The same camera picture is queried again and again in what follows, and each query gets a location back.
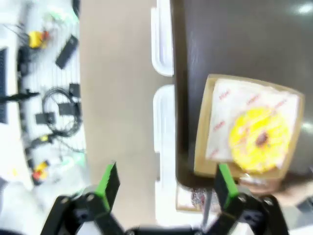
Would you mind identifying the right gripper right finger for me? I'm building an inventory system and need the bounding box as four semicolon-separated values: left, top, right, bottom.
202;163;291;235

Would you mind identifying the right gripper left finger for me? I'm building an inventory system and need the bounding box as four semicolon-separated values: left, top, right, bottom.
40;160;126;235

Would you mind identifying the cardboard box of yellow donut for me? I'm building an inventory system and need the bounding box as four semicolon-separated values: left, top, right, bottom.
194;74;306;181

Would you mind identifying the yellow glazed donut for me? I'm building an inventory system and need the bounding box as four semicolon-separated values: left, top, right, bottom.
229;108;291;173

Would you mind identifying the printed paper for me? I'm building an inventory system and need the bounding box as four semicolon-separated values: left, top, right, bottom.
178;188;194;206
205;78;300;169

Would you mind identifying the dark brown serving tray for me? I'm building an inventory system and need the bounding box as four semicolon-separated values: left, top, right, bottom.
172;0;313;194

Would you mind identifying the purple berry glazed donut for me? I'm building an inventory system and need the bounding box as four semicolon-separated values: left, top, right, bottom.
190;189;208;209

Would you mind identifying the printed paper under purple donut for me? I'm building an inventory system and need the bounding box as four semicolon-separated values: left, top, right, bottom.
178;188;194;206

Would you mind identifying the cardboard box of purple donut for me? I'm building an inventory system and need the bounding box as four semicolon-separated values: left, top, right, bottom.
175;185;221;212

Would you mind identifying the person's left hand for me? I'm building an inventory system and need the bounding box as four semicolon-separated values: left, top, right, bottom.
241;179;313;207

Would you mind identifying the yellow emergency stop box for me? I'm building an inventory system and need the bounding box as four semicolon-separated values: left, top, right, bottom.
32;159;50;186
27;30;51;49

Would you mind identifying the small black adapter box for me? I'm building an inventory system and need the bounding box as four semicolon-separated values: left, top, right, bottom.
58;102;74;116
69;83;81;100
35;112;56;125

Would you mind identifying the white display tray base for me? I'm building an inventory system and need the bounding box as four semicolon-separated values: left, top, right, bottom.
151;0;175;77
153;84;206;222

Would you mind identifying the black keyboard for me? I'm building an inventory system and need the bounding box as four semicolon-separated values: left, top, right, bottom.
0;47;8;124

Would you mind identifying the long black rectangular device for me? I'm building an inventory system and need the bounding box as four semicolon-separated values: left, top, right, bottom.
55;34;79;69

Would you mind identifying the black cable bundle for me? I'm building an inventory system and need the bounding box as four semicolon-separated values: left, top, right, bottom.
42;86;84;152

